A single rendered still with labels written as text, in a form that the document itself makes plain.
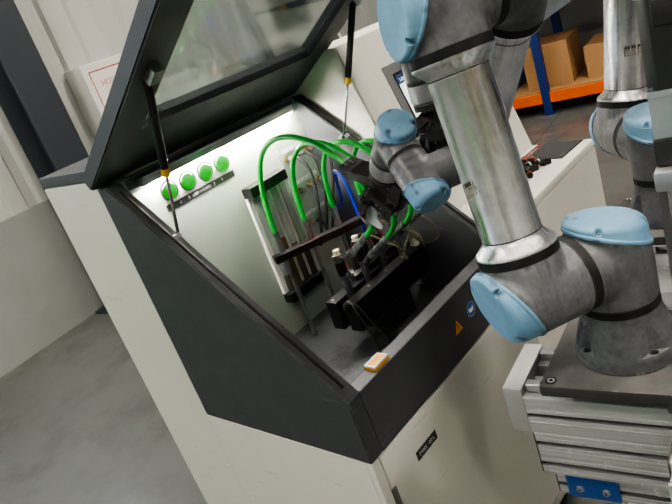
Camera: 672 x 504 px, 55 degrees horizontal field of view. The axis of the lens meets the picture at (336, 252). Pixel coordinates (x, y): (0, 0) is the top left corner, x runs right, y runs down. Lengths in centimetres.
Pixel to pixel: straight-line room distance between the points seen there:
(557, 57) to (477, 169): 593
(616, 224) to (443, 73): 32
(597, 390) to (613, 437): 13
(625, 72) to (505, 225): 71
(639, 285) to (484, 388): 81
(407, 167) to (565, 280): 38
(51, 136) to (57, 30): 111
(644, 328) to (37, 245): 493
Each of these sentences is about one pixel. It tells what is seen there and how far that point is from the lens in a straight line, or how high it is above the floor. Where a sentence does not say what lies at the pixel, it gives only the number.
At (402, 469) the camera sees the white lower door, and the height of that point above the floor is 71.
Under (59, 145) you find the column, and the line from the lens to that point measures 527.
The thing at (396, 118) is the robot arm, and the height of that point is 144.
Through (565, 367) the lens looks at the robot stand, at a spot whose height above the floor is 104.
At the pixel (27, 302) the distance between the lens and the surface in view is 547.
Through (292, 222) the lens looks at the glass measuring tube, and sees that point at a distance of 189.
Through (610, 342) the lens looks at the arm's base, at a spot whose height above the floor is 109.
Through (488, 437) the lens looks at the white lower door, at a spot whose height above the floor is 53.
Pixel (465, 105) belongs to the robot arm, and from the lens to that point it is 87.
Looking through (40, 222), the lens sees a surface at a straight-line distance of 555.
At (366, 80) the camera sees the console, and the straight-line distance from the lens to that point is 188.
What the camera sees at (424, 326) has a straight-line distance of 148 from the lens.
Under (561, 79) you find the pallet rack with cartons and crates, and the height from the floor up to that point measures 28.
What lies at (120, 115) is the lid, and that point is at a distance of 135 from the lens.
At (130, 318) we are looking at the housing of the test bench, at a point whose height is 108.
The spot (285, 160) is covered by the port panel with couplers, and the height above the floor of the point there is 130.
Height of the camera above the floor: 166
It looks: 20 degrees down
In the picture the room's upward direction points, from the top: 20 degrees counter-clockwise
